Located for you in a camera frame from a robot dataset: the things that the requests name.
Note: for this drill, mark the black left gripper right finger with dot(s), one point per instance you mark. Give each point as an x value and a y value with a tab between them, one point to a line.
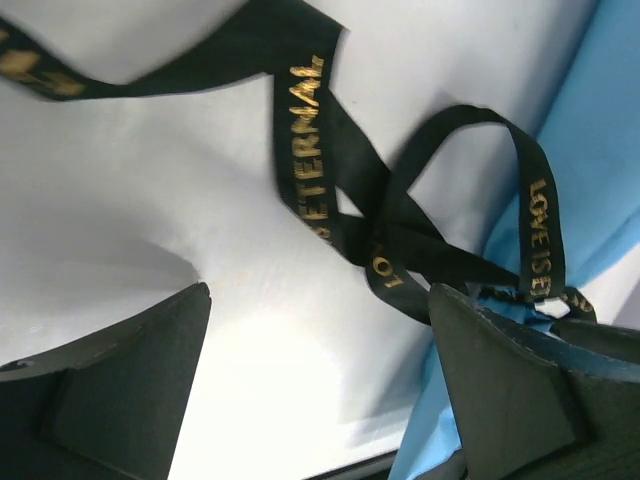
534	405

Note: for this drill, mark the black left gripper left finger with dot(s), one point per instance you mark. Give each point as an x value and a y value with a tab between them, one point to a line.
109	405

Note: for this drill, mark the black ribbon gold lettering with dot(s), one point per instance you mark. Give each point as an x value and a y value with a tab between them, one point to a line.
326	170

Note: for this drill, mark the blue wrapping paper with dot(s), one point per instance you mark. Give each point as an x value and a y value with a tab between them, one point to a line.
591	136

